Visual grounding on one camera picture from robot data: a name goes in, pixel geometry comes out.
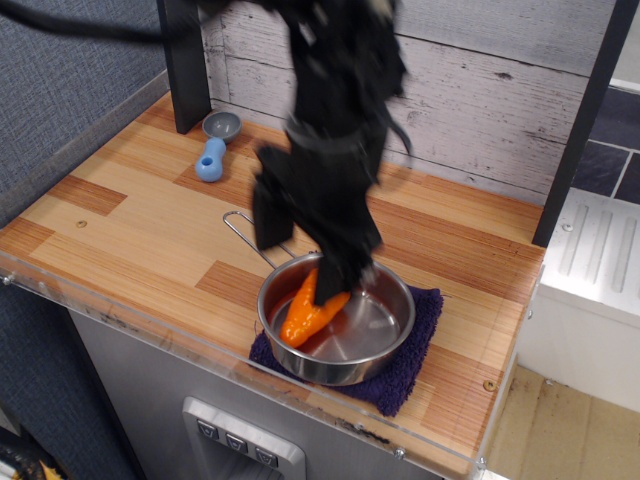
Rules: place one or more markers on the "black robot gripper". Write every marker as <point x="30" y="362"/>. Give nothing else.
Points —
<point x="321" y="185"/>

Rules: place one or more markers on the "orange plastic toy carrot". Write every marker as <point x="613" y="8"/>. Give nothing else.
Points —
<point x="304" y="318"/>

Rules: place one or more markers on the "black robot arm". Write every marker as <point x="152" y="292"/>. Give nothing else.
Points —
<point x="347" y="65"/>

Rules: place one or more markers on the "blue grey toy scoop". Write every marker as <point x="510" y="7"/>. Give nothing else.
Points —
<point x="221" y="129"/>

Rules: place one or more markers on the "clear acrylic edge guard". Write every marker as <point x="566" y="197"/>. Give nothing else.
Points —
<point x="150" y="366"/>

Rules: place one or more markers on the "purple towel cloth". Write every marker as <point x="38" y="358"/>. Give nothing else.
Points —
<point x="391" y="388"/>

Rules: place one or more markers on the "silver dispenser button panel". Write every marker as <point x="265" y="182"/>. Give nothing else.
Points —
<point x="227" y="447"/>

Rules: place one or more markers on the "white toy sink unit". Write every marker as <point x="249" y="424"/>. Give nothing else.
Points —
<point x="582" y="325"/>

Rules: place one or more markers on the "yellow object bottom left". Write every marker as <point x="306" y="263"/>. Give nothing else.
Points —
<point x="41" y="471"/>

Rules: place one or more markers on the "stainless steel pot with handle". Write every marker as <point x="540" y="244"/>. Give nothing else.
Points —
<point x="357" y="344"/>

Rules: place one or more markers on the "dark grey left post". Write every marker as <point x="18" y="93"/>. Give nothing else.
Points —
<point x="185" y="63"/>

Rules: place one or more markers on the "dark grey post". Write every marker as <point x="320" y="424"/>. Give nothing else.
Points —
<point x="185" y="63"/>
<point x="609" y="53"/>

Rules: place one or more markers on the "dark grey right post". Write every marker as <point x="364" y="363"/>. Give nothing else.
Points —
<point x="609" y="53"/>

